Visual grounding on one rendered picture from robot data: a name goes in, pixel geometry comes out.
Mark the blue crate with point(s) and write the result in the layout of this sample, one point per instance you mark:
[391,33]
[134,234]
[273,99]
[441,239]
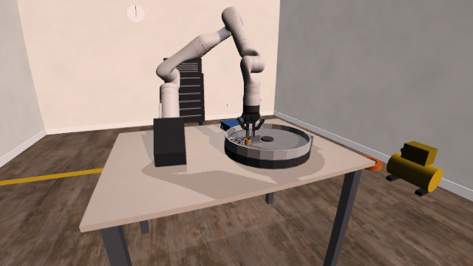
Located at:
[227,124]

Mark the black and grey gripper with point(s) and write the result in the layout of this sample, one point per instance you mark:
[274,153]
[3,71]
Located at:
[250,115]

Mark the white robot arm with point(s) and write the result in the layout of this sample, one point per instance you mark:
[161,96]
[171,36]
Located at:
[251,62]

